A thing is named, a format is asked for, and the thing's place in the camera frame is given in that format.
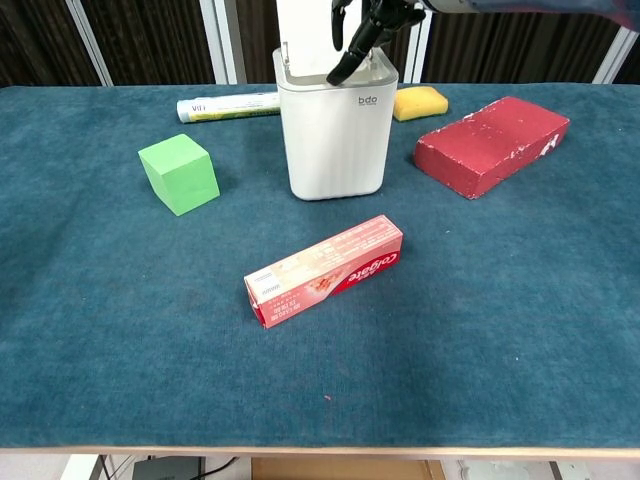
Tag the cardboard box under table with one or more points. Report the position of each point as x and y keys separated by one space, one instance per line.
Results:
x=340 y=470

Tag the white plastic trash bin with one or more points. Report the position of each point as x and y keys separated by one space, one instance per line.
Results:
x=335 y=145

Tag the rolled white green package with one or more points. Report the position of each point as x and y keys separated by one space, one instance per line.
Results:
x=225 y=107

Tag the yellow sponge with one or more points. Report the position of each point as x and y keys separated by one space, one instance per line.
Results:
x=419 y=103

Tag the green cube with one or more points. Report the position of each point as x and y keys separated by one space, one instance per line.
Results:
x=179 y=175

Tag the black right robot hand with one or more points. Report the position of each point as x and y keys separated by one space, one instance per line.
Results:
x=372 y=25

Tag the grey box under table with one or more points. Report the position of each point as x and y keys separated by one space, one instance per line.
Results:
x=167 y=468

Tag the blue table cloth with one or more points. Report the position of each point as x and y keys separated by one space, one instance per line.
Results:
x=150 y=325

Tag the red Colgate toothpaste box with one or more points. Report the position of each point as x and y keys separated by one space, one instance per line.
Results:
x=325 y=270

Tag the red brick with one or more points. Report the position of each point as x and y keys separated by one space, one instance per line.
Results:
x=490 y=145

